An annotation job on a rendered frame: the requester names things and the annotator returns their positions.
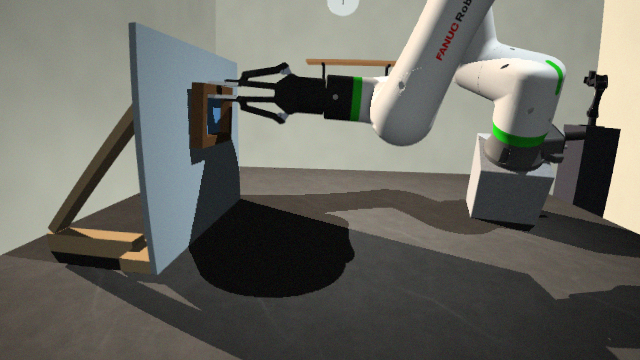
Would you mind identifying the light blue flat board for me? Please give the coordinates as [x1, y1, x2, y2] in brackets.
[129, 22, 240, 275]

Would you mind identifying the brown rectangular frame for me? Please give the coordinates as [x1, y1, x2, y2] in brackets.
[191, 82, 233, 149]

